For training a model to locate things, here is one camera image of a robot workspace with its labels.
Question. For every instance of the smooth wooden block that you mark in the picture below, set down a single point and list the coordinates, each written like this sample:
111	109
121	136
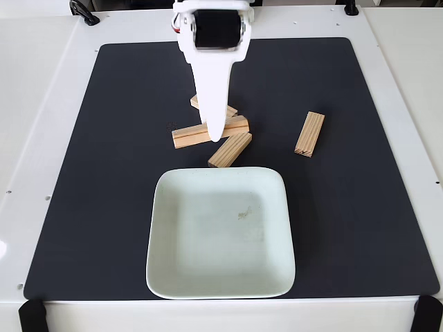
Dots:
194	102

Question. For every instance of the grooved wooden block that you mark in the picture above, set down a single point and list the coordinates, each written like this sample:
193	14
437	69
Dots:
188	136

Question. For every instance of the striped wooden block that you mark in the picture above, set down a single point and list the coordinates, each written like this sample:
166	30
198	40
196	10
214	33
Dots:
228	152
309	133

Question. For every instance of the pale green square plate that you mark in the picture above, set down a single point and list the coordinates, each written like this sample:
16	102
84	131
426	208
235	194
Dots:
207	193

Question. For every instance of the black table clamp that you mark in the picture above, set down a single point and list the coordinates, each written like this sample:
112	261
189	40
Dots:
83	12
351	8

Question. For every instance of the black rubber mat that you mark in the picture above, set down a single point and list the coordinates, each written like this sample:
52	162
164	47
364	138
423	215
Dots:
104	207

